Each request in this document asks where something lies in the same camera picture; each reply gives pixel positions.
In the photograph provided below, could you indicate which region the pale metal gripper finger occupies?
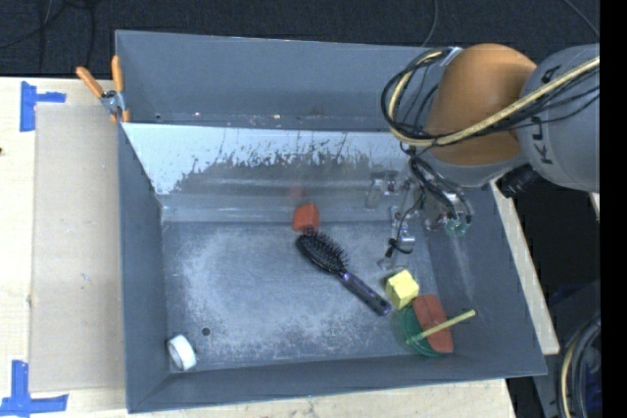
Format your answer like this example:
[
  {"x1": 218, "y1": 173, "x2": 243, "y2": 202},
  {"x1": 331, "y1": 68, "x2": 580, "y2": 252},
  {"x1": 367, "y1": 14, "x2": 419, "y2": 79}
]
[
  {"x1": 364, "y1": 170, "x2": 401, "y2": 209},
  {"x1": 376, "y1": 205, "x2": 418, "y2": 271}
]

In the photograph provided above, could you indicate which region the yellow sponge cube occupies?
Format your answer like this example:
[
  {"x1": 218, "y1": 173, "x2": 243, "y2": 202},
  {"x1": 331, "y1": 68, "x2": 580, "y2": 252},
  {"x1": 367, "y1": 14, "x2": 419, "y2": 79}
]
[{"x1": 384, "y1": 269, "x2": 421, "y2": 311}]

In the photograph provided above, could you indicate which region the black and purple hairbrush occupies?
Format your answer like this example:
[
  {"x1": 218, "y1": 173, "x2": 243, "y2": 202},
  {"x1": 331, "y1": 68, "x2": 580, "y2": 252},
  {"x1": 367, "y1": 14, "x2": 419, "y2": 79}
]
[{"x1": 295, "y1": 231, "x2": 394, "y2": 317}]

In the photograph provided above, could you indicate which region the small red-brown block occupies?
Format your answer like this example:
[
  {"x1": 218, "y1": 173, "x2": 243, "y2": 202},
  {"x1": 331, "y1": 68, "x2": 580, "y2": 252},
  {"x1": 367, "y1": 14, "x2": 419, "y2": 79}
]
[{"x1": 292, "y1": 203, "x2": 321, "y2": 234}]

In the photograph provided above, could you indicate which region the red-brown flat block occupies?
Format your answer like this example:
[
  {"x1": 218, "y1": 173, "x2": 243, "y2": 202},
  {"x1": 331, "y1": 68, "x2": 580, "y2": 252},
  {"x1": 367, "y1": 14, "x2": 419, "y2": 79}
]
[{"x1": 411, "y1": 294, "x2": 456, "y2": 355}]

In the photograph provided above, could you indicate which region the green clear round lid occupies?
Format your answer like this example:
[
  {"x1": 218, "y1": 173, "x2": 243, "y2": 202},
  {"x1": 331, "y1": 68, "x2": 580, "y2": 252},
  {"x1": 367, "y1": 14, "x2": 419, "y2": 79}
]
[{"x1": 391, "y1": 305, "x2": 443, "y2": 357}]

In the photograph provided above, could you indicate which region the yellow-green stick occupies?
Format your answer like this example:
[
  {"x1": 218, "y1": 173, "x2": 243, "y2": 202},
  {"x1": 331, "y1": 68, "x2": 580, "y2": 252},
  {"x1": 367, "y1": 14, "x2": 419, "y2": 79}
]
[{"x1": 409, "y1": 308, "x2": 477, "y2": 343}]

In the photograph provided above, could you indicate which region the grey metal bin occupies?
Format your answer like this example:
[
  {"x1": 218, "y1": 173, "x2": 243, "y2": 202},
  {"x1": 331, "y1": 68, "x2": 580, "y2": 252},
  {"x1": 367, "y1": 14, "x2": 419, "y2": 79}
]
[{"x1": 113, "y1": 29, "x2": 550, "y2": 414}]

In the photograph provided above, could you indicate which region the white tape roll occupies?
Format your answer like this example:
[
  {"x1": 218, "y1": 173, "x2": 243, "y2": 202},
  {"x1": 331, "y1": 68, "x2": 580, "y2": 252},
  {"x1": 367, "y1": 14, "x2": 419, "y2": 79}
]
[{"x1": 167, "y1": 333, "x2": 199, "y2": 372}]

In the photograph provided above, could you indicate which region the pale cardboard board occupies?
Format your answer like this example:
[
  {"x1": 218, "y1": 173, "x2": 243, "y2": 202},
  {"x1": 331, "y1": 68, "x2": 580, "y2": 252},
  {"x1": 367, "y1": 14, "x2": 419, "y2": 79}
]
[{"x1": 27, "y1": 103, "x2": 129, "y2": 395}]

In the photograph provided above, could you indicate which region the black cylinder on white bracket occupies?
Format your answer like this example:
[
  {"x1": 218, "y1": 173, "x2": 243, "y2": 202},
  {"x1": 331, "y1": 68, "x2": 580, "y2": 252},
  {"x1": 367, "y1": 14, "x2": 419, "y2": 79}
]
[{"x1": 495, "y1": 163, "x2": 540, "y2": 200}]

